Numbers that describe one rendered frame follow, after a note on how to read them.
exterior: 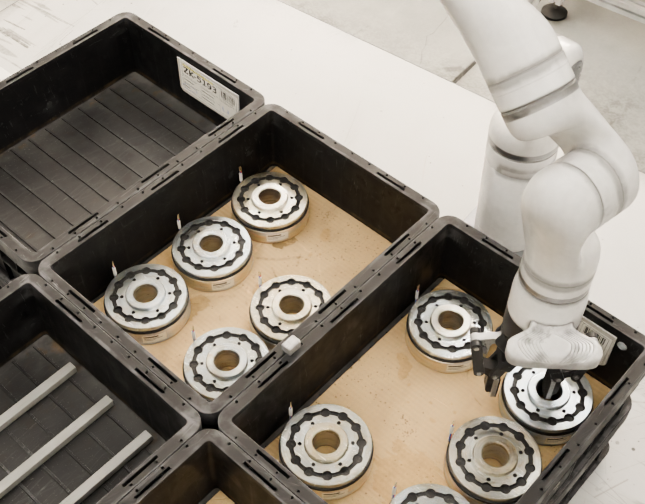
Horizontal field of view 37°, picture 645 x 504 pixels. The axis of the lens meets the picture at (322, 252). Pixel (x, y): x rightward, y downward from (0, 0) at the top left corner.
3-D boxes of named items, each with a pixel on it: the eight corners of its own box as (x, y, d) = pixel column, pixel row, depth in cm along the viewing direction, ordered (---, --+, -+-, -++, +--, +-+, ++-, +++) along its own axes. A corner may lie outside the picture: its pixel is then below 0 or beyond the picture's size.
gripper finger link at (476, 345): (479, 324, 103) (489, 355, 107) (462, 327, 104) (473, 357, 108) (481, 345, 101) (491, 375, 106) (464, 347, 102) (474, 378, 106)
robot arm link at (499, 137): (599, 34, 114) (573, 143, 127) (531, 4, 118) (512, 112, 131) (557, 72, 109) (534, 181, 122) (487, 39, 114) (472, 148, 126)
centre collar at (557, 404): (544, 366, 113) (545, 363, 112) (578, 393, 110) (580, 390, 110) (517, 391, 110) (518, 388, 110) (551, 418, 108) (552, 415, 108)
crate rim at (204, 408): (271, 112, 134) (271, 99, 132) (444, 222, 121) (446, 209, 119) (35, 280, 114) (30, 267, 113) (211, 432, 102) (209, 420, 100)
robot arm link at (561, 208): (544, 326, 90) (606, 280, 94) (580, 214, 79) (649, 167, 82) (490, 280, 94) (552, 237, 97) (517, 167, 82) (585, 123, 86)
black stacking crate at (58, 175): (137, 72, 154) (126, 12, 145) (271, 162, 141) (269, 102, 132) (-81, 208, 135) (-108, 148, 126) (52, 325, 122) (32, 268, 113)
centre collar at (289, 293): (291, 284, 120) (291, 281, 120) (320, 306, 118) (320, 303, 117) (262, 308, 118) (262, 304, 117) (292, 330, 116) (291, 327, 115)
